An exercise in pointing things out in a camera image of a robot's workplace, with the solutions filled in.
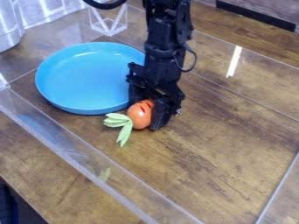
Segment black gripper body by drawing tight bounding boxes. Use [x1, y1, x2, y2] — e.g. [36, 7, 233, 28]
[125, 44, 185, 99]

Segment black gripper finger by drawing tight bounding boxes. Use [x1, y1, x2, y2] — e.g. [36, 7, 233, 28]
[149, 96, 183, 130]
[128, 84, 148, 105]

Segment orange toy carrot green leaves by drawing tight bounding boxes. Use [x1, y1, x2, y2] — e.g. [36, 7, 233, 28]
[102, 99, 154, 146]

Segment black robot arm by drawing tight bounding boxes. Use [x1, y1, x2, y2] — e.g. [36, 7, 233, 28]
[125, 0, 197, 130]

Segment blue round plastic tray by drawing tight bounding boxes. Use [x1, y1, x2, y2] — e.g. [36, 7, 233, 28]
[34, 42, 145, 115]

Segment dark baseboard strip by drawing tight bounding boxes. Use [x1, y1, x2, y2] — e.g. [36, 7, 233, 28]
[216, 0, 296, 32]

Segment white grey patterned curtain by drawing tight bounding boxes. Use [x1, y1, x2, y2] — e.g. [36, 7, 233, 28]
[0, 0, 88, 53]

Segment clear acrylic triangular bracket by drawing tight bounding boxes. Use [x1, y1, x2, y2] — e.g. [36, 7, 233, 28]
[88, 4, 126, 37]

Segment black cable loop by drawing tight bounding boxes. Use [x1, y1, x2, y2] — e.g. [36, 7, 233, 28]
[80, 0, 199, 74]

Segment clear acrylic enclosure panel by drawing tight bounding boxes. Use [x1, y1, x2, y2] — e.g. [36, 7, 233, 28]
[0, 84, 203, 224]

